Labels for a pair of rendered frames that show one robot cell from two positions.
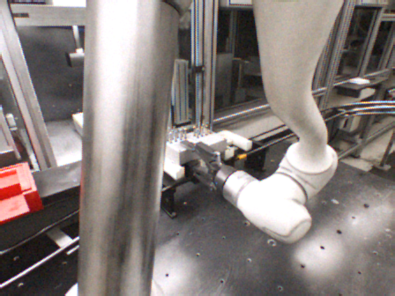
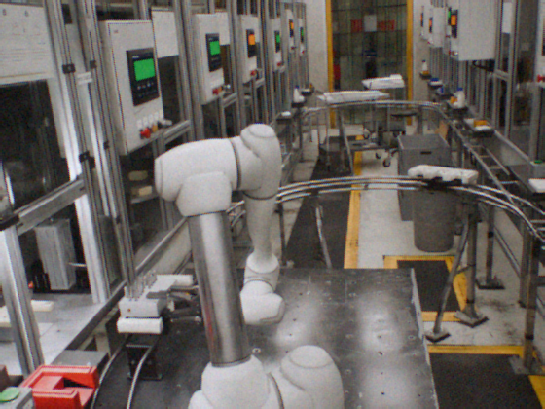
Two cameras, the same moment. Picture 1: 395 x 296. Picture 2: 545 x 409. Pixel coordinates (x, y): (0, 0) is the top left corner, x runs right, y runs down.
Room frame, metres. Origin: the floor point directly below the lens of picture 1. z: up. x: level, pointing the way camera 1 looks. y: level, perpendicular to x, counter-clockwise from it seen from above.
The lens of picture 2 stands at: (-0.79, 0.84, 1.75)
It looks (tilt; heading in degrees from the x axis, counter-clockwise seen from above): 17 degrees down; 318
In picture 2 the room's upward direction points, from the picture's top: 4 degrees counter-clockwise
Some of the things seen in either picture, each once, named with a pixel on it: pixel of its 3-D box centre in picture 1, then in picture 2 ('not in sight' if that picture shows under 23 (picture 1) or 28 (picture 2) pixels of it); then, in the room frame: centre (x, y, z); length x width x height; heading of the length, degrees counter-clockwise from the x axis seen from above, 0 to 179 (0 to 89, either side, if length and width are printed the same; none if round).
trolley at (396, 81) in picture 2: not in sight; (384, 110); (4.11, -5.85, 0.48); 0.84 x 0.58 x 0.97; 136
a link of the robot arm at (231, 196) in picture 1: (240, 188); not in sight; (0.54, -0.12, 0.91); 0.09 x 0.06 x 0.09; 128
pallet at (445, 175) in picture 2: not in sight; (442, 178); (0.90, -2.01, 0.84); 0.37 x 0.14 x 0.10; 6
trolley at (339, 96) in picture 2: not in sight; (353, 128); (3.66, -4.59, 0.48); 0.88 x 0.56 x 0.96; 56
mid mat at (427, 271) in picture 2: not in sight; (425, 283); (1.14, -2.23, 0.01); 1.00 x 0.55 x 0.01; 128
